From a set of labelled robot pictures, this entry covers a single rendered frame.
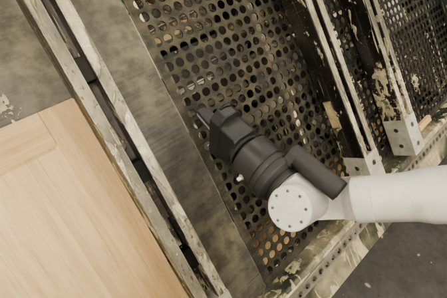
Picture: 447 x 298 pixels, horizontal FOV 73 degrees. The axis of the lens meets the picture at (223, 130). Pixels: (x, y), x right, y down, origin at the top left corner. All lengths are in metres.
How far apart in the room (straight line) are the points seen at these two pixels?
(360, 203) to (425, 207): 0.07
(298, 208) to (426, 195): 0.15
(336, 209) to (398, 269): 1.46
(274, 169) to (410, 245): 1.66
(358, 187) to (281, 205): 0.11
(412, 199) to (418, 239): 1.68
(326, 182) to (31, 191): 0.45
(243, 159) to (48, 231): 0.33
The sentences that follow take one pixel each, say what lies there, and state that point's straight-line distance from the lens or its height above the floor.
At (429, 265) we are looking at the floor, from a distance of 2.07.
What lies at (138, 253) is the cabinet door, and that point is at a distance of 0.60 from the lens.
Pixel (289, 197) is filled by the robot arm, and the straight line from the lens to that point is 0.44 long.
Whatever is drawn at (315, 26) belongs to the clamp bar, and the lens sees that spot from 0.79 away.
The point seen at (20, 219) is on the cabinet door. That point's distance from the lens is 0.57.
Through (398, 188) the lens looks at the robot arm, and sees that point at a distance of 0.45.
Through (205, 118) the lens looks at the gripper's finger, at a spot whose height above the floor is 1.25.
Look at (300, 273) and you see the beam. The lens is 0.80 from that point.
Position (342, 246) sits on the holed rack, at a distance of 0.87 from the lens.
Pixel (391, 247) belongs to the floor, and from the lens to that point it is 2.02.
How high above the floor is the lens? 1.64
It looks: 45 degrees down
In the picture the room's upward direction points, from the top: straight up
